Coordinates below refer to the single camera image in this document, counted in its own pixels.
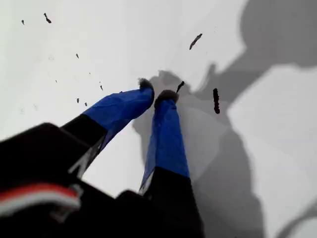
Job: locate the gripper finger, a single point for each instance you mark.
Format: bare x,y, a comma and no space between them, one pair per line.
166,143
119,109

